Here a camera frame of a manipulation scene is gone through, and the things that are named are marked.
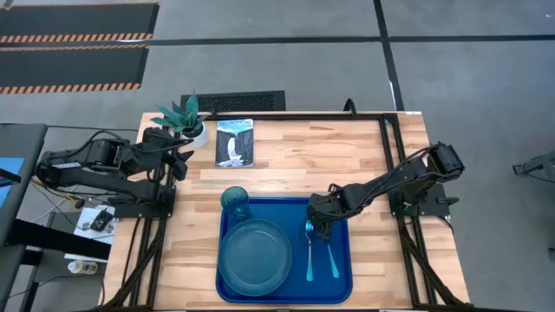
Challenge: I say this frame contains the black hazard-striped floor mat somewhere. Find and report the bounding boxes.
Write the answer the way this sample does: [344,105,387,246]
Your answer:
[0,45,150,95]
[0,2,160,44]

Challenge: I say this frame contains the Yellowstone waterfall picture card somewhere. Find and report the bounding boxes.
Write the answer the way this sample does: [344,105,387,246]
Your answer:
[215,118,255,169]

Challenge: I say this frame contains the dark teal round plate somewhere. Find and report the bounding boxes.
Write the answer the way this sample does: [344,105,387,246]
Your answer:
[217,218,294,297]

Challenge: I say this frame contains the blue plastic tray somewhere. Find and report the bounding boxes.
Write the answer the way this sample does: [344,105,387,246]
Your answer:
[215,197,354,304]

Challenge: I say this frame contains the grey side desk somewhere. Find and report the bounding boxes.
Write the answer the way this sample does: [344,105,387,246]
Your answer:
[0,123,49,312]

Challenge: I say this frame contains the black floor vent grate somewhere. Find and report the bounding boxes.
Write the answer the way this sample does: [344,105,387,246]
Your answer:
[180,89,287,113]

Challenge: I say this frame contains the teal spoon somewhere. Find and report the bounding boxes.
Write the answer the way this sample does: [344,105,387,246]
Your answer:
[304,219,317,283]

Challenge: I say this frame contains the green artificial plant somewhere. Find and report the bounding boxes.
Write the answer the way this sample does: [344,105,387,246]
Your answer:
[150,93,209,135]

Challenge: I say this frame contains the white floor cable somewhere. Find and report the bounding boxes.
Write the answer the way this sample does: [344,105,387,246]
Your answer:
[32,197,77,223]

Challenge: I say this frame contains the white plant pot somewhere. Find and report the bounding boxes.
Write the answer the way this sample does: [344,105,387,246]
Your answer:
[180,123,210,149]

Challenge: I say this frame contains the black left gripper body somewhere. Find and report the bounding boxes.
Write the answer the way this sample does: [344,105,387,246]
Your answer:
[140,127,183,174]

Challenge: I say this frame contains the clear plastic bottle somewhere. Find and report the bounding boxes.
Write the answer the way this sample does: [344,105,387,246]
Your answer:
[67,258,100,276]

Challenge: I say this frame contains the blue screen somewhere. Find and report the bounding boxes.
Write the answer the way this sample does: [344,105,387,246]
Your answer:
[0,157,25,207]

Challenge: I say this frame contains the grey metal stand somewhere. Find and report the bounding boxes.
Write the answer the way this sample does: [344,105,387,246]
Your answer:
[511,149,555,185]

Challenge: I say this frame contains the small black device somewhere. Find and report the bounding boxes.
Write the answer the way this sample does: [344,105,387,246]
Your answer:
[89,209,114,231]

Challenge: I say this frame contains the white paper sheet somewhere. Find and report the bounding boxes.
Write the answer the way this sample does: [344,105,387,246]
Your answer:
[72,205,117,240]

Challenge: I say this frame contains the teal faceted plastic cup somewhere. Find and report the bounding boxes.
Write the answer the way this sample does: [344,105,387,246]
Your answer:
[219,185,252,220]

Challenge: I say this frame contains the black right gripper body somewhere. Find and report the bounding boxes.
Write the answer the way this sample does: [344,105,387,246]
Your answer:
[306,190,348,226]

